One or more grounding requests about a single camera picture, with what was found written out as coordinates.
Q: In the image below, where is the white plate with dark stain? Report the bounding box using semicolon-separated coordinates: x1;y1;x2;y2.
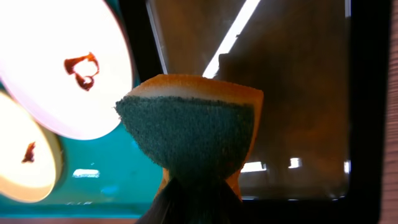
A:
1;0;133;140

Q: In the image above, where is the yellow plate with sauce stain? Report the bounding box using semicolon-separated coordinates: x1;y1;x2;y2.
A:
1;90;63;203

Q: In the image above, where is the black water tray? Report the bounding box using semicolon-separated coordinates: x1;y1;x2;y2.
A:
119;0;394;223

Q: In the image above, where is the teal plastic tray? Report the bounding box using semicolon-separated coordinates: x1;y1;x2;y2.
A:
0;0;165;220

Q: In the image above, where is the green and yellow sponge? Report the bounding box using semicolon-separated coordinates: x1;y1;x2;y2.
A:
115;74;264;196

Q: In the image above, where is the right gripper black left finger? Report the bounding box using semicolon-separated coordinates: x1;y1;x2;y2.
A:
136;179;185;224

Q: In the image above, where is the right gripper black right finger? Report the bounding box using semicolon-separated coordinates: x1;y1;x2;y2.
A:
210;181;246;224

